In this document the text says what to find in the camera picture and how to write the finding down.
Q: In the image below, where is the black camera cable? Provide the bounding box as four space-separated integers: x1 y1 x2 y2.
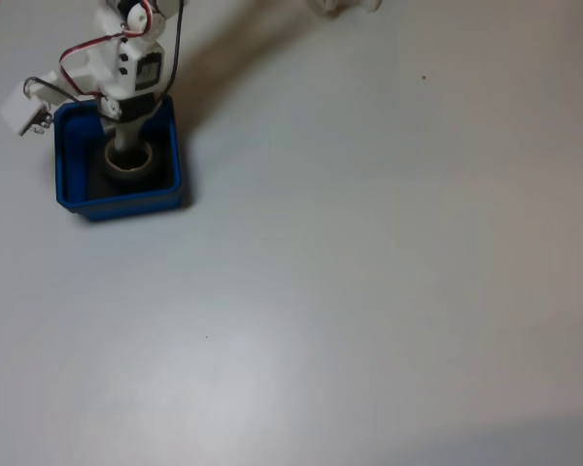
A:
23 0 187 107

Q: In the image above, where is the black tape roll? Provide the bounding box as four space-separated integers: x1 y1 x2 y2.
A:
101 136 155 185

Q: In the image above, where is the red and white servo cable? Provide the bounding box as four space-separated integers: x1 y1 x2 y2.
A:
58 0 155 99

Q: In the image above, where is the white camera box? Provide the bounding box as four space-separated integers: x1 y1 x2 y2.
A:
0 79 55 138

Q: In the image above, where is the blue plastic box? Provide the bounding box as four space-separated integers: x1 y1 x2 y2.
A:
52 93 185 223

